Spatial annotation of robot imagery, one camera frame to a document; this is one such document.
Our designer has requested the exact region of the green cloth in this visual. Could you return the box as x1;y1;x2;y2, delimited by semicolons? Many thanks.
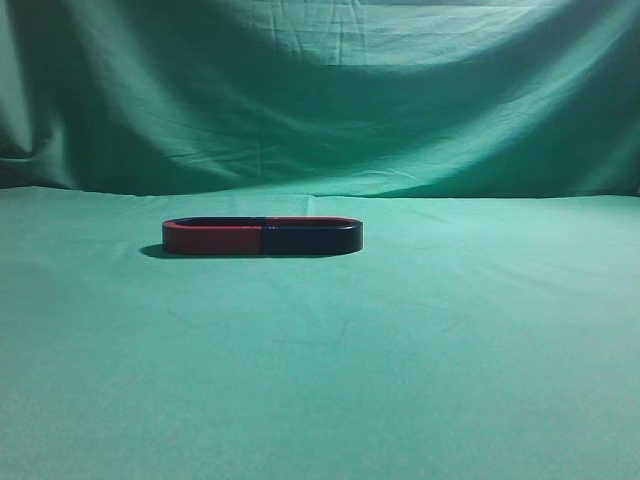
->
1;1;639;479

